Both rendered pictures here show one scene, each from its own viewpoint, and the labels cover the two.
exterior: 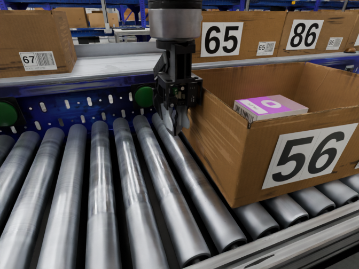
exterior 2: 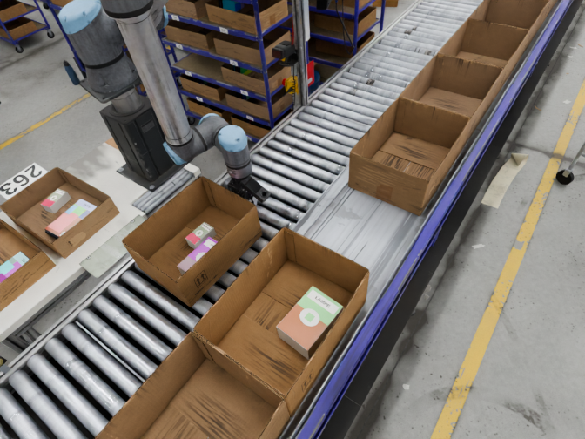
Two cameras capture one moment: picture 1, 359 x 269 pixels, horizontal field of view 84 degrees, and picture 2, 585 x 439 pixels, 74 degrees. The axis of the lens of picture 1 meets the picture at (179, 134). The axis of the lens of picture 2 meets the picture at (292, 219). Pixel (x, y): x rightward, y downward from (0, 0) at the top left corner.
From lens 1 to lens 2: 171 cm
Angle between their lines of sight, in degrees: 95
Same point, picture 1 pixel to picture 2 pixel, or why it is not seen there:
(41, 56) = not seen: hidden behind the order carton
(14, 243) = (269, 163)
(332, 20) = (117, 421)
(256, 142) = (200, 184)
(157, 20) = not seen: hidden behind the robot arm
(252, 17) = (232, 287)
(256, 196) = (202, 208)
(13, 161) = (318, 172)
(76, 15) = not seen: outside the picture
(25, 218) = (277, 166)
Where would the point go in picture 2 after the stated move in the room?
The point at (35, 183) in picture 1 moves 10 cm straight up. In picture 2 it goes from (292, 172) to (290, 155)
